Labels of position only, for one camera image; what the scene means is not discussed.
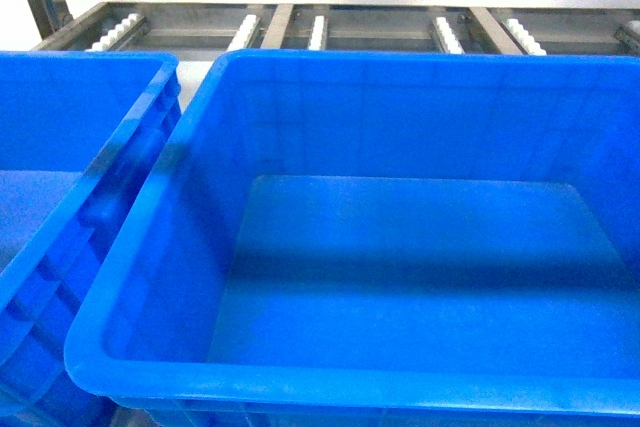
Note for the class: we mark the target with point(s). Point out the blue plastic crate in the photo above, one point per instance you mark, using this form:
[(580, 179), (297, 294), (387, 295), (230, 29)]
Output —
[(80, 133), (381, 239)]

